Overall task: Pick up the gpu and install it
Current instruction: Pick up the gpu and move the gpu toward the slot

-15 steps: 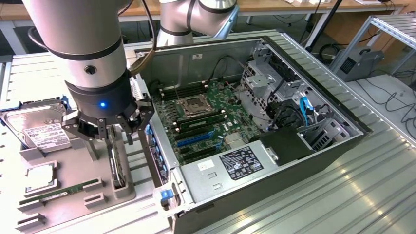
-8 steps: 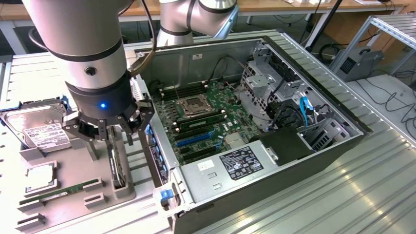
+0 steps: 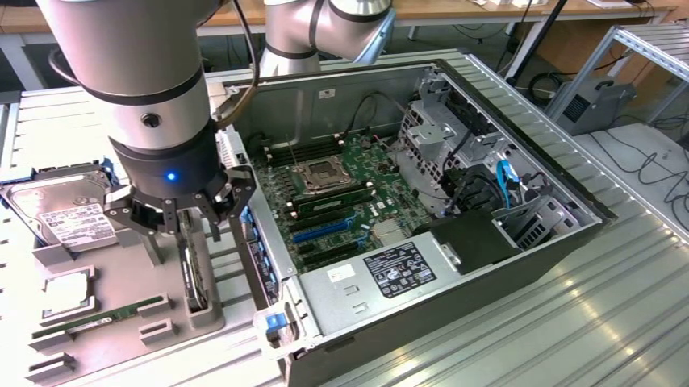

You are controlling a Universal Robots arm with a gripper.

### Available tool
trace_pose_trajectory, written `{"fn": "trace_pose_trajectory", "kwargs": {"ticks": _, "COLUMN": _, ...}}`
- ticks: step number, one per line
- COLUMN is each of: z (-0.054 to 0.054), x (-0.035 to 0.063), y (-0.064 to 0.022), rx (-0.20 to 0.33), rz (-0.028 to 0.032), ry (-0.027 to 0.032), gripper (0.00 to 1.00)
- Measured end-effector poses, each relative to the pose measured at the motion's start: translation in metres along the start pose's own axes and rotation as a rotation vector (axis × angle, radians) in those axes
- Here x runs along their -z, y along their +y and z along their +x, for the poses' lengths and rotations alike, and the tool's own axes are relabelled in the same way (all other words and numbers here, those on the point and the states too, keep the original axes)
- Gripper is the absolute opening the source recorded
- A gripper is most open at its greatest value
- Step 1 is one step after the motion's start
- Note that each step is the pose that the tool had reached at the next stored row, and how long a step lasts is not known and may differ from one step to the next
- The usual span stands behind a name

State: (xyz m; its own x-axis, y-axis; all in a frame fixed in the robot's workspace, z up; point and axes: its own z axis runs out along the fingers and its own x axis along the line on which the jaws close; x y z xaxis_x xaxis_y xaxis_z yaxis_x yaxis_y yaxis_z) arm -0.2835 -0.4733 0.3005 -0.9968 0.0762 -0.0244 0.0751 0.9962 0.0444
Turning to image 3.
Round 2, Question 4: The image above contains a grey parts rack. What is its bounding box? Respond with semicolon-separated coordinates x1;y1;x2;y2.
24;209;254;385

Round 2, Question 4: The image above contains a wooden desk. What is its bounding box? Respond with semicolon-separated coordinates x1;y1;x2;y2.
0;0;680;41

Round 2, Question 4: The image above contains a black floor cable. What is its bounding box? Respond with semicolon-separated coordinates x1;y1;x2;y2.
589;131;689;205

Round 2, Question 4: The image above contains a black open PC case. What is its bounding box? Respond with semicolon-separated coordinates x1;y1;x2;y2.
207;58;619;387

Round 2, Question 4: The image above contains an aluminium profile frame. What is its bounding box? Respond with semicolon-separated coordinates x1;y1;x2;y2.
542;23;689;124

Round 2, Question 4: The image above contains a black stand pole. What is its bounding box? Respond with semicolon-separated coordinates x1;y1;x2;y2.
505;0;570;84

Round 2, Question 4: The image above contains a blue SATA wire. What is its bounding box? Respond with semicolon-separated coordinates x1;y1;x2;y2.
495;159;522;211

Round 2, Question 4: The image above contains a grey equipment box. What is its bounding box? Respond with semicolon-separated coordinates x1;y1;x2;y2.
542;79;637;137

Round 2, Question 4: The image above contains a black expansion slot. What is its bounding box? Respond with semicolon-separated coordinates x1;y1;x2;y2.
287;209;351;234

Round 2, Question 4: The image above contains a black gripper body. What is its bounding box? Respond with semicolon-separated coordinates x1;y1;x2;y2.
108;122;231;209

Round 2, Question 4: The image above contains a blue expansion slot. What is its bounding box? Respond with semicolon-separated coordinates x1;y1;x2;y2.
291;223;354;244

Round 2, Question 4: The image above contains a silver CPU chip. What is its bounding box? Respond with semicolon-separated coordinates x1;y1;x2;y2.
41;276;93;316

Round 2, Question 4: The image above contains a metal disk bay cage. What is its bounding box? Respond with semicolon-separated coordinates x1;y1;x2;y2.
396;99;489;205

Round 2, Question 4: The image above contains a black plastic air shroud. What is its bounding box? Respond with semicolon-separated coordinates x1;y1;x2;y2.
429;212;527;276

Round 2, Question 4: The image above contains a green motherboard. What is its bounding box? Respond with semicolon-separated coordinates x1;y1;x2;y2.
250;134;435;276

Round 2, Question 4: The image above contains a silver chipset heatsink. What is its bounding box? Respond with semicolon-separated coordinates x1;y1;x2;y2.
370;221;406;246

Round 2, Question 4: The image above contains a CPU socket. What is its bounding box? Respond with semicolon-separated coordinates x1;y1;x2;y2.
290;155;347;195

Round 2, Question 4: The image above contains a silver hard disk drive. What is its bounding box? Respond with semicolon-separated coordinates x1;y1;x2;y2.
3;167;119;254

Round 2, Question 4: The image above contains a silver power supply unit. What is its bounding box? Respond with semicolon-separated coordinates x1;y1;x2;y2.
298;236;465;336

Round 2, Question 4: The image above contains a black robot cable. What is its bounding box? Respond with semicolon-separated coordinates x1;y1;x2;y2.
212;0;259;124

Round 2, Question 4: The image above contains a green RAM stick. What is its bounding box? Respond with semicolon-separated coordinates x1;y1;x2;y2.
31;295;165;340
295;188;374;214

